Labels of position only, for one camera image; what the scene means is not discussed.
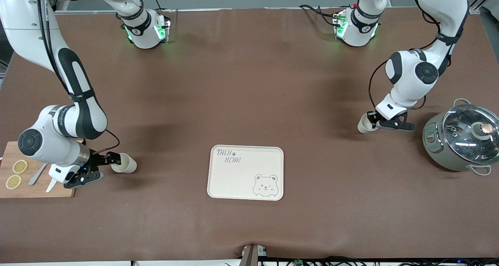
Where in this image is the black base power cable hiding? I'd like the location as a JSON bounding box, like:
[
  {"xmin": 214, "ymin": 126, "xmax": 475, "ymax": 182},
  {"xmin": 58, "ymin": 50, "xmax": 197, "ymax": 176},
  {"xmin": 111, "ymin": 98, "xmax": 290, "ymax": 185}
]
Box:
[{"xmin": 299, "ymin": 4, "xmax": 340, "ymax": 27}]

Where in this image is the black truss right camera bracket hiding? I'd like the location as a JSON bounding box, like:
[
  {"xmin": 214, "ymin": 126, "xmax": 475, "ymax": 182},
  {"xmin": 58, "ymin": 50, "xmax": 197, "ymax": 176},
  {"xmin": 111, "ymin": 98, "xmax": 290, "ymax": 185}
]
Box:
[{"xmin": 64, "ymin": 171, "xmax": 105, "ymax": 190}]

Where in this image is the bamboo cutting board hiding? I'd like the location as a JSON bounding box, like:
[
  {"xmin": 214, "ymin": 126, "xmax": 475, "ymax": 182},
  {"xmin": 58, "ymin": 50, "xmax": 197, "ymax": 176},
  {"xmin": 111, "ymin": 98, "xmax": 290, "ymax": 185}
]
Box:
[{"xmin": 0, "ymin": 141, "xmax": 85, "ymax": 199}]

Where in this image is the cream bear print tray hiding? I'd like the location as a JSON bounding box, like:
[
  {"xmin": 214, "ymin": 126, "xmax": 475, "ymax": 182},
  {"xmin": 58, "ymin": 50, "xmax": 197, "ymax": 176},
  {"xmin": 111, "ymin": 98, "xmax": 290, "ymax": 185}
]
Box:
[{"xmin": 207, "ymin": 145, "xmax": 284, "ymax": 201}]

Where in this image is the black truss camera bracket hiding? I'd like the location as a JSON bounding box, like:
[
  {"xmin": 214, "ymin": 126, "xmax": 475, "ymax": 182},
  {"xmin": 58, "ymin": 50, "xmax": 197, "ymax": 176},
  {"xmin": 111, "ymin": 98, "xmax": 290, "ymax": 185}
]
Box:
[
  {"xmin": 380, "ymin": 119, "xmax": 416, "ymax": 133},
  {"xmin": 64, "ymin": 171, "xmax": 105, "ymax": 190}
]

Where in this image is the glass pot lid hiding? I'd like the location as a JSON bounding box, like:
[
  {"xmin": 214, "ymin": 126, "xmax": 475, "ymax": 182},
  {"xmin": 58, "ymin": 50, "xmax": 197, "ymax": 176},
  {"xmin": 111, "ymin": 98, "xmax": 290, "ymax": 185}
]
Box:
[{"xmin": 442, "ymin": 104, "xmax": 499, "ymax": 165}]

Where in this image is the black truss left camera bracket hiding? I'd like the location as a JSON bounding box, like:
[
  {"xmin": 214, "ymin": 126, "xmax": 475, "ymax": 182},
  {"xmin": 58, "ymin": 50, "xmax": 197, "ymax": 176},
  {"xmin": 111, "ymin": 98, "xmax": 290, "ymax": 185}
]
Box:
[{"xmin": 380, "ymin": 119, "xmax": 416, "ymax": 133}]

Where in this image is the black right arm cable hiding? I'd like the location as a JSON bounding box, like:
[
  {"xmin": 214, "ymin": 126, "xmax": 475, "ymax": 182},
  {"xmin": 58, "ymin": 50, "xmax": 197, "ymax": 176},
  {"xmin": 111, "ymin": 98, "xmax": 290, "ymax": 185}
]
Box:
[{"xmin": 36, "ymin": 0, "xmax": 120, "ymax": 154}]

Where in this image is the grey electric cooking pot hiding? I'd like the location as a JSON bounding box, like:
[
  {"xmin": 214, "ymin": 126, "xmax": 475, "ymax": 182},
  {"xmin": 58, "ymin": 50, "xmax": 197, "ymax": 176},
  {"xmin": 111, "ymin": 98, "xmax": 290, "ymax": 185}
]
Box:
[{"xmin": 422, "ymin": 98, "xmax": 499, "ymax": 176}]

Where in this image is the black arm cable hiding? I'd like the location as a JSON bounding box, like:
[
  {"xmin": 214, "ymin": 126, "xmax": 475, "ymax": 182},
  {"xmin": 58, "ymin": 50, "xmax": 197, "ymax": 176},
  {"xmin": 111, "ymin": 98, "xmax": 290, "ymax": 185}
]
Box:
[
  {"xmin": 368, "ymin": 0, "xmax": 469, "ymax": 114},
  {"xmin": 36, "ymin": 0, "xmax": 120, "ymax": 154}
]

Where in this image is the grey plastic knife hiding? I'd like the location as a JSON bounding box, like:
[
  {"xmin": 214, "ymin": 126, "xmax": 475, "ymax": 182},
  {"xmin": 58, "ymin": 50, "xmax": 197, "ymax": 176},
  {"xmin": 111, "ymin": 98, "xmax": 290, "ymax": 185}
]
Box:
[{"xmin": 28, "ymin": 163, "xmax": 49, "ymax": 186}]

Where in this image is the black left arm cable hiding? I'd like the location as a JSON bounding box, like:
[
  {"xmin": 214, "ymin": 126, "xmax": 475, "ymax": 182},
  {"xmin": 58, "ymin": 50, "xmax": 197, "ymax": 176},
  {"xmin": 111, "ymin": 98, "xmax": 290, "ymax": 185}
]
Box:
[{"xmin": 368, "ymin": 0, "xmax": 469, "ymax": 114}]

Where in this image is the white IKEA cup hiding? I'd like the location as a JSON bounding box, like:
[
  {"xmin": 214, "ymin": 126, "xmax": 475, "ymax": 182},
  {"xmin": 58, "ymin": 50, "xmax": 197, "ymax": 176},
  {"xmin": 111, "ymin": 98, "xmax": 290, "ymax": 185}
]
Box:
[
  {"xmin": 357, "ymin": 112, "xmax": 379, "ymax": 134},
  {"xmin": 111, "ymin": 153, "xmax": 137, "ymax": 174}
]

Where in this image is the aluminium frame profile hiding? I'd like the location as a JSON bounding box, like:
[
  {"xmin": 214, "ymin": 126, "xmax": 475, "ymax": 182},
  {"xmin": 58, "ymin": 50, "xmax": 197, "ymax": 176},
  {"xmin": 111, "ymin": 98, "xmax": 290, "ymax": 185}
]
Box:
[{"xmin": 470, "ymin": 0, "xmax": 499, "ymax": 15}]

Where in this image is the metal table edge clamp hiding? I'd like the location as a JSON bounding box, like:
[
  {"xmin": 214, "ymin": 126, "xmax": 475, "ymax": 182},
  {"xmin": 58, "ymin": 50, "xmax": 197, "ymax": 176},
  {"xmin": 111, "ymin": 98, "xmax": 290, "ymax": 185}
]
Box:
[{"xmin": 241, "ymin": 243, "xmax": 268, "ymax": 266}]

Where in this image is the brown table cover sheet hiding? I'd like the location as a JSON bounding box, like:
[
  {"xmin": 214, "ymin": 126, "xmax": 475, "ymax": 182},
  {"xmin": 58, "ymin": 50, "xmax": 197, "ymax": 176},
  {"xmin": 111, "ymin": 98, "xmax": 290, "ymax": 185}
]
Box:
[{"xmin": 0, "ymin": 7, "xmax": 499, "ymax": 263}]

